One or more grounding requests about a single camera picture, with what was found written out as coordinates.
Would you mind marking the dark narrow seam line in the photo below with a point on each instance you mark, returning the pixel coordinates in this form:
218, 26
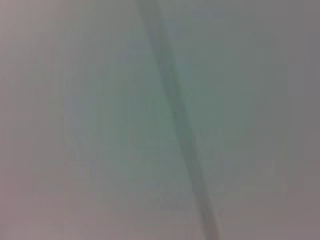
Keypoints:
180, 112

